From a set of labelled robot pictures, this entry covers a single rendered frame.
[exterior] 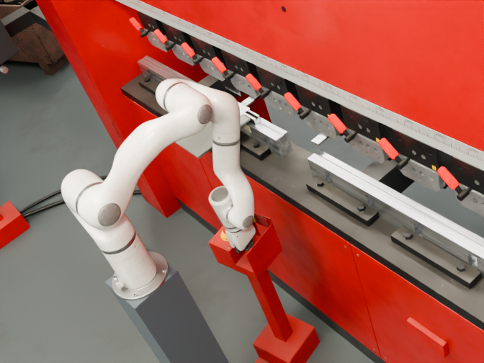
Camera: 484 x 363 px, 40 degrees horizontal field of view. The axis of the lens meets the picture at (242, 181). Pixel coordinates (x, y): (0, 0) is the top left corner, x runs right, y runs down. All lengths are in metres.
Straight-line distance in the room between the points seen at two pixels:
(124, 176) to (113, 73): 1.47
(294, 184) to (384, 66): 0.85
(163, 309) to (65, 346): 1.43
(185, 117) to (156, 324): 0.71
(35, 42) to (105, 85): 2.27
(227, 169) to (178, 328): 0.56
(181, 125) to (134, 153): 0.16
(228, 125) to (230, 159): 0.12
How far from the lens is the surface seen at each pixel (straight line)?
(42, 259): 4.08
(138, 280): 2.14
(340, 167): 2.34
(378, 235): 2.22
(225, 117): 2.07
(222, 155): 2.14
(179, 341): 2.35
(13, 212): 4.32
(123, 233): 2.02
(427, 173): 1.88
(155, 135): 1.94
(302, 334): 2.97
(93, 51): 3.26
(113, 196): 1.89
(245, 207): 2.17
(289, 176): 2.49
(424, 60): 1.61
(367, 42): 1.73
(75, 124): 4.99
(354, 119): 1.97
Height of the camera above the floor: 2.54
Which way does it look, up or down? 41 degrees down
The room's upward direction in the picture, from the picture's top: 22 degrees counter-clockwise
